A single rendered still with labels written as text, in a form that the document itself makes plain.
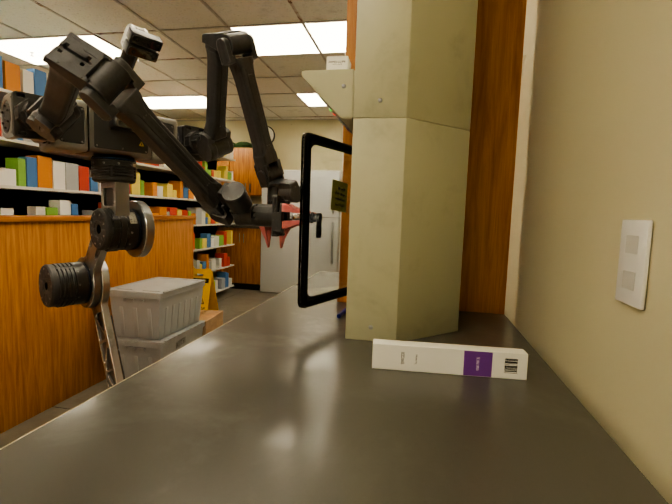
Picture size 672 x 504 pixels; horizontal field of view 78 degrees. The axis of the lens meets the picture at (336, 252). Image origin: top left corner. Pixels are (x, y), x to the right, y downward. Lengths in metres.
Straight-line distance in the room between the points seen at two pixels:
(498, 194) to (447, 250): 0.34
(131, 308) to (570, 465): 2.82
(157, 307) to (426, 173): 2.35
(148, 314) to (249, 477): 2.60
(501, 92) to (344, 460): 1.06
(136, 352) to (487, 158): 2.57
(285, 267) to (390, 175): 5.28
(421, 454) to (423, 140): 0.62
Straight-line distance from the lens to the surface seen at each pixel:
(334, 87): 0.94
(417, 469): 0.52
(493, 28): 1.36
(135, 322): 3.13
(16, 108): 1.44
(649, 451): 0.67
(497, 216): 1.27
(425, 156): 0.93
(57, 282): 1.97
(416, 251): 0.92
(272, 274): 6.18
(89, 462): 0.56
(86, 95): 0.97
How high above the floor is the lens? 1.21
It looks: 5 degrees down
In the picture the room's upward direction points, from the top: 2 degrees clockwise
